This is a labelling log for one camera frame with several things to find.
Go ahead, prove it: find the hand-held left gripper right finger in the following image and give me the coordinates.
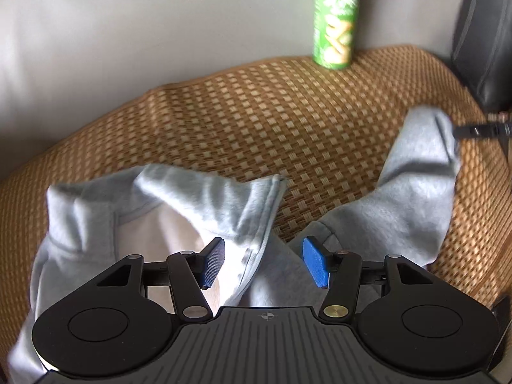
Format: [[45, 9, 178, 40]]
[[303, 236, 430, 323]]

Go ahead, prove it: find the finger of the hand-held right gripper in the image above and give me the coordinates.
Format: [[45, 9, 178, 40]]
[[452, 122, 512, 141]]

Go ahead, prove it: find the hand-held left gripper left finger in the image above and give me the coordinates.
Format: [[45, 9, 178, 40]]
[[96, 237, 226, 323]]

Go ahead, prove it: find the grey fleece-lined sweatshirt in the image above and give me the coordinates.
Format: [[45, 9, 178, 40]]
[[8, 104, 462, 384]]

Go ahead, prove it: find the woven bamboo mat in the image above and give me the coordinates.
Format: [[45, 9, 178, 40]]
[[0, 44, 512, 329]]

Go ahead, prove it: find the green chips can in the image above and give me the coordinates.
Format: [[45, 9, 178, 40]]
[[311, 0, 364, 69]]

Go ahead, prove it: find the black and grey leather sofa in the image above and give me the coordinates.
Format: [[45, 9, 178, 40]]
[[0, 0, 512, 193]]

